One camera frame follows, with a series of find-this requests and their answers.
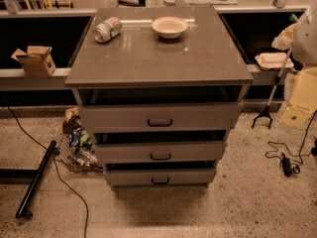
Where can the grey drawer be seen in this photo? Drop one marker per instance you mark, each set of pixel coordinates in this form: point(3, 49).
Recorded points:
point(150, 118)
point(160, 152)
point(159, 177)

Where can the white robot base body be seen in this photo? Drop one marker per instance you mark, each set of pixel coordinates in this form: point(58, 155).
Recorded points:
point(305, 37)

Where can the grey drawer cabinet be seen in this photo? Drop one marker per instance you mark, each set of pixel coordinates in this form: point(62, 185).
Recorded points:
point(139, 67)

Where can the open cardboard box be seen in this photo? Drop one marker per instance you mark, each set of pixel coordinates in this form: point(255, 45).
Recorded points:
point(36, 61)

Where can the white paper bowl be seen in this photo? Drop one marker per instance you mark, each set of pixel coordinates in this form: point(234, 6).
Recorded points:
point(169, 27)

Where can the crushed green soda can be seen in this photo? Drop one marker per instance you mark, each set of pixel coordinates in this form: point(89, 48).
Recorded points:
point(107, 30)

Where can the reacher grabber tool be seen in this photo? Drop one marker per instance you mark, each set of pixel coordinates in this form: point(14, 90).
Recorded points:
point(265, 113)

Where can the white takeout container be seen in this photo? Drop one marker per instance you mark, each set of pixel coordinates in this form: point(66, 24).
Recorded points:
point(270, 61)

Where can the yellow plastic bin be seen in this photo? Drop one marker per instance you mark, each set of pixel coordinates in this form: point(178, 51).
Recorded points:
point(302, 102)

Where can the black metal table leg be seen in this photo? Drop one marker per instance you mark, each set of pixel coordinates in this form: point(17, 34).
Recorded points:
point(23, 209)

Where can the wire basket with trash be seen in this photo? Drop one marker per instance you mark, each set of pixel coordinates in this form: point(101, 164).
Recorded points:
point(75, 149)

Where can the black power adapter with cord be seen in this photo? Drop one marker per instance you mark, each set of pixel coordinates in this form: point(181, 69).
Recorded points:
point(290, 163)

